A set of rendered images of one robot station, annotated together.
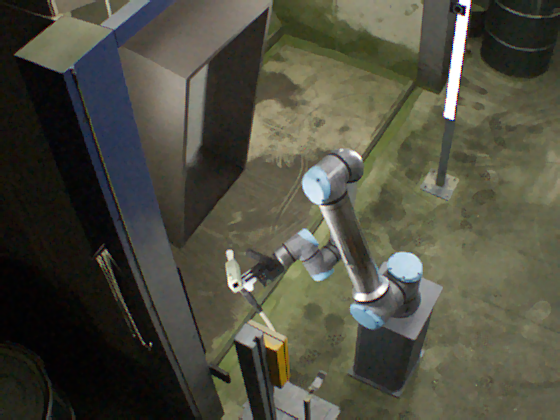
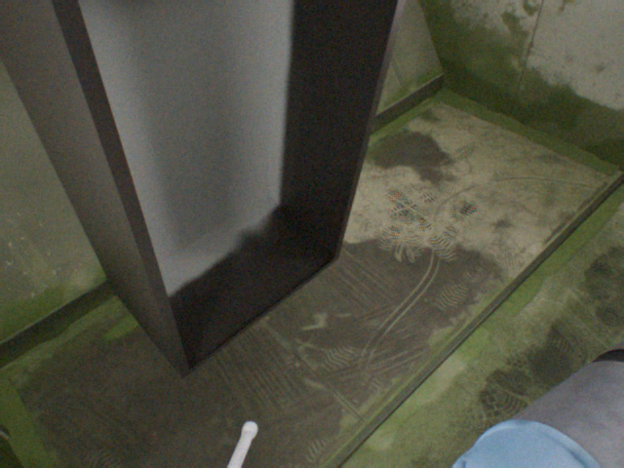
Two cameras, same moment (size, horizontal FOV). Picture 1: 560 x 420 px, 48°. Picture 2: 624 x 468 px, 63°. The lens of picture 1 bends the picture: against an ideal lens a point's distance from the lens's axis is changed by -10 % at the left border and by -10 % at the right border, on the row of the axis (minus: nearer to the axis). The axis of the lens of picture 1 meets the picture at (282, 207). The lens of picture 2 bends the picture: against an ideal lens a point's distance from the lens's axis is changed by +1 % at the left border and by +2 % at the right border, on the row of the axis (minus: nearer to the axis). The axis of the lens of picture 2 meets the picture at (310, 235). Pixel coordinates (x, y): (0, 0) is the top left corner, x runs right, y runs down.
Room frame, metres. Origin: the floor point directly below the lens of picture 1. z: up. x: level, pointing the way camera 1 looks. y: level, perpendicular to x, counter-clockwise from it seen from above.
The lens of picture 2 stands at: (1.49, -0.03, 1.70)
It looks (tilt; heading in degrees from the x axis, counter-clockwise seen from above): 47 degrees down; 16
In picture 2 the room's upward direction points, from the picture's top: 5 degrees counter-clockwise
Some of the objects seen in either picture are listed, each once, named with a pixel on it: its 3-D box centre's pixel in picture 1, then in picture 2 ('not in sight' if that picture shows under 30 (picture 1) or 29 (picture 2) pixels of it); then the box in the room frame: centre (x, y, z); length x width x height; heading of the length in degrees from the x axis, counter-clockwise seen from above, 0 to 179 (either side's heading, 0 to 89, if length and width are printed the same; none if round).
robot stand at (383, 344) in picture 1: (392, 334); not in sight; (1.53, -0.47, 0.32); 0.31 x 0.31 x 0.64; 55
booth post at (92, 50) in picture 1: (151, 301); not in sight; (1.29, 0.49, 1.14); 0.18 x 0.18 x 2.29; 55
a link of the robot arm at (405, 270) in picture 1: (402, 277); not in sight; (1.52, -0.47, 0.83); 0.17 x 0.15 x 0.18; 134
